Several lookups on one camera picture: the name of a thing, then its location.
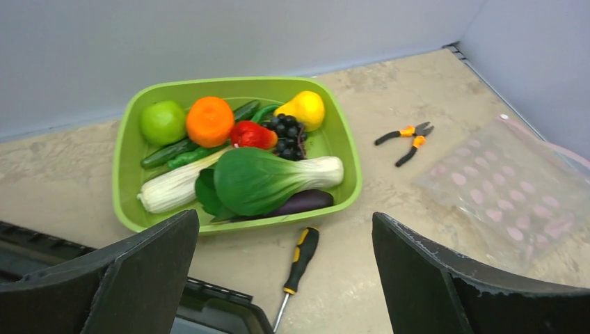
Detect black toolbox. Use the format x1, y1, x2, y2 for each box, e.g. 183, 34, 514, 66
1, 221, 273, 334

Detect dark green cucumber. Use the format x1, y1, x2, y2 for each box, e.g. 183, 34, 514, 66
140, 100, 260, 170

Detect red strawberry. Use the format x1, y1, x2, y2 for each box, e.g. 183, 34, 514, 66
230, 120, 278, 150

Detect green bok choy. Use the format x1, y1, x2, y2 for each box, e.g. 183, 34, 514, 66
194, 148, 344, 221

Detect black grape bunch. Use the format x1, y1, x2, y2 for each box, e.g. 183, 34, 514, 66
261, 113, 308, 161

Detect orange black pliers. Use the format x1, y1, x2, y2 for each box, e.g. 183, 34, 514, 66
374, 121, 435, 168

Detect yellow pear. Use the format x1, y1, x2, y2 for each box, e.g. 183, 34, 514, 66
273, 90, 326, 132

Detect orange fruit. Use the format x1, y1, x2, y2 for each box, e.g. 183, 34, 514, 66
186, 96, 234, 148

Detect black yellow screwdriver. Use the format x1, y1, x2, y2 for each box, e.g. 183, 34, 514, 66
273, 227, 319, 333

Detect green apple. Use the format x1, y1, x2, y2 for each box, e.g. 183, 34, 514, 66
139, 100, 186, 146

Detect green chili pepper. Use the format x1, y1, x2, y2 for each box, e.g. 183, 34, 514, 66
159, 100, 280, 170

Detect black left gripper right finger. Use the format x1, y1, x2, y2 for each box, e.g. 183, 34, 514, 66
372, 212, 589, 333

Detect purple eggplant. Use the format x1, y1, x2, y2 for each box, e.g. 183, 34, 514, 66
230, 189, 335, 222

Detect clear zip top bag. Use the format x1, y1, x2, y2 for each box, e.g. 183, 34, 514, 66
416, 114, 589, 271

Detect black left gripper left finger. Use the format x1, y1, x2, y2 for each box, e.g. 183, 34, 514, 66
1, 209, 200, 333

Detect white napa cabbage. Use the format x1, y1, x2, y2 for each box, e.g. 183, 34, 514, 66
136, 147, 232, 214

